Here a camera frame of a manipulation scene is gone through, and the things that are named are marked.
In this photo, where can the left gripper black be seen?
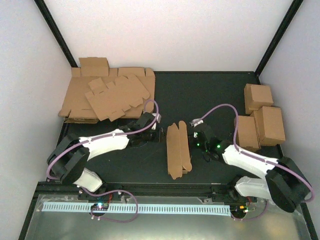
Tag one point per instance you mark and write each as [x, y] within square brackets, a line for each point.
[159, 137]

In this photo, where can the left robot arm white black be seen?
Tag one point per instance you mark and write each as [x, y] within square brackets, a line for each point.
[67, 163]

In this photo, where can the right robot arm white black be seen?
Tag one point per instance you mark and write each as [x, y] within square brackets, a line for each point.
[275, 179]

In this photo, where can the folded cardboard box small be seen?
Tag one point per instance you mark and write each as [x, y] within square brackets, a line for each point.
[247, 136]

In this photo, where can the right controller board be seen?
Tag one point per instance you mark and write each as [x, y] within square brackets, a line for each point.
[243, 208]

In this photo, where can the controller board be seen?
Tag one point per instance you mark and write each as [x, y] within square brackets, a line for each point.
[243, 208]
[99, 206]

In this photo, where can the stack of flat cardboard blanks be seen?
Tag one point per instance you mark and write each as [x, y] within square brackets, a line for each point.
[76, 108]

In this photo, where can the left controller board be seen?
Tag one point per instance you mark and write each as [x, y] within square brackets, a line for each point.
[99, 206]

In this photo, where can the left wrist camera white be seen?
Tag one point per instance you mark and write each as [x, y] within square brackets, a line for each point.
[157, 117]

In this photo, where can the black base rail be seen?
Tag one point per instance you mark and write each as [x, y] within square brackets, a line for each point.
[221, 193]

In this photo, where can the white slotted cable duct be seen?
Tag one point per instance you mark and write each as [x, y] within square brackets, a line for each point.
[131, 208]

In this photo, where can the left black frame post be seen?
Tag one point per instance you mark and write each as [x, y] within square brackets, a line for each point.
[51, 23]

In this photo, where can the black frame post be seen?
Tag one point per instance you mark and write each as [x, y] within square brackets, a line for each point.
[51, 23]
[285, 23]

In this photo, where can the right black frame post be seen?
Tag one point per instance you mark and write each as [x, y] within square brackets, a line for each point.
[285, 23]

